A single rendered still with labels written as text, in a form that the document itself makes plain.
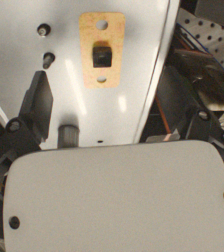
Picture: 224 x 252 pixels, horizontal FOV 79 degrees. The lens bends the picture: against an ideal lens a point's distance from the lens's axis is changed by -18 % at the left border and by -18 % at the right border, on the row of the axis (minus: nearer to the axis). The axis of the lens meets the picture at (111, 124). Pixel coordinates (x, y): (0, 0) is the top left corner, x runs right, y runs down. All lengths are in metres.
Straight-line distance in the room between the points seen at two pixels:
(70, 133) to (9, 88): 0.10
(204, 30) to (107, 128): 0.45
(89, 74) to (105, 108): 0.06
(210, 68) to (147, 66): 0.13
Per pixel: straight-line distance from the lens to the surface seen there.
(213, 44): 0.62
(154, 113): 0.34
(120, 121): 0.23
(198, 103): 0.19
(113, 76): 0.17
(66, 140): 0.22
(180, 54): 0.26
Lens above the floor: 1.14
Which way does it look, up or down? 35 degrees down
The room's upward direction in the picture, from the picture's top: 173 degrees clockwise
